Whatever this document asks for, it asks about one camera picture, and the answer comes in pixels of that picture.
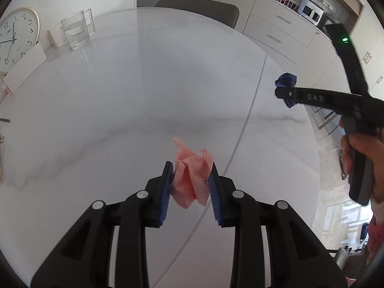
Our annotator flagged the person's right hand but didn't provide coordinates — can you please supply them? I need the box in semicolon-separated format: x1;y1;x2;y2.
341;116;383;205

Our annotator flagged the spice rack with jars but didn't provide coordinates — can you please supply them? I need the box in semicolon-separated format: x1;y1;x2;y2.
277;0;299;11

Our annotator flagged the pink paper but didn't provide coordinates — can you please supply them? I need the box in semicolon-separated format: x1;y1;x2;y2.
171;137;214;209

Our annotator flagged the clear glass cup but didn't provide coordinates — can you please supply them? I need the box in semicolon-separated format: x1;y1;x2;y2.
60;10;90;51

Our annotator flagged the grey dining chair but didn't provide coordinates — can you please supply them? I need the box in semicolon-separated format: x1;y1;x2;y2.
155;0;240;29

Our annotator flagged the dark blue paper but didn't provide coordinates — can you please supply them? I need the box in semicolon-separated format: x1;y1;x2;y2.
275;73;297;108

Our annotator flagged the round white wall clock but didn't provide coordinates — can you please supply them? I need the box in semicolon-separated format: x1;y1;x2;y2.
0;6;40;75

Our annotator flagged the grey metal stool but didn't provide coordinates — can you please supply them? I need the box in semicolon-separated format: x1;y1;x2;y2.
311;106;340;135

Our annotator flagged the white countertop appliance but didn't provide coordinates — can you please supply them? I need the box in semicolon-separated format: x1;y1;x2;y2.
297;0;324;26

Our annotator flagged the white card box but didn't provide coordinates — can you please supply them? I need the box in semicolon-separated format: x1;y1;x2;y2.
1;43;46;96

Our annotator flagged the drawer cabinet unit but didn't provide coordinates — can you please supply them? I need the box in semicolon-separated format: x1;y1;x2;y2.
243;0;316;64

